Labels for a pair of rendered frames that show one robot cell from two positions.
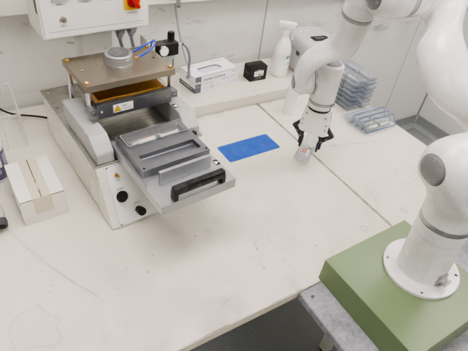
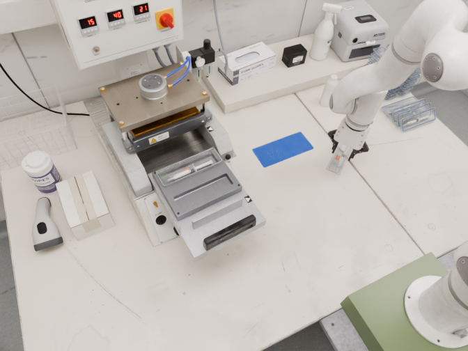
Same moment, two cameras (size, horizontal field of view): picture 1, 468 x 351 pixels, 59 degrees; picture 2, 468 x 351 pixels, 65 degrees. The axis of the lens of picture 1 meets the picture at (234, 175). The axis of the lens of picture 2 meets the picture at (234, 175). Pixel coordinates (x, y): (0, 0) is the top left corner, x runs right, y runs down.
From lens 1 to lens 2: 38 cm
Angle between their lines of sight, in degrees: 15
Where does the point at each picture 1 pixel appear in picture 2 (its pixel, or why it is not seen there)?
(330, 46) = (375, 76)
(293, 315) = not seen: hidden behind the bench
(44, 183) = (91, 205)
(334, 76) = (376, 101)
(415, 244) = (439, 303)
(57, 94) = (99, 106)
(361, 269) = (381, 308)
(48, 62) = not seen: hidden behind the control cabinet
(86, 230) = (130, 246)
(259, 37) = (301, 14)
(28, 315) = (83, 336)
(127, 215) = (166, 234)
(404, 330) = not seen: outside the picture
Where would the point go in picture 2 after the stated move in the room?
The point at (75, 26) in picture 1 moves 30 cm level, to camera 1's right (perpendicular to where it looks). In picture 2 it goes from (108, 52) to (212, 69)
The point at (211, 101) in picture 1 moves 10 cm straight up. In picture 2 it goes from (248, 95) to (250, 75)
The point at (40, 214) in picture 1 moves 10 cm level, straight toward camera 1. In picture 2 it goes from (90, 231) to (96, 259)
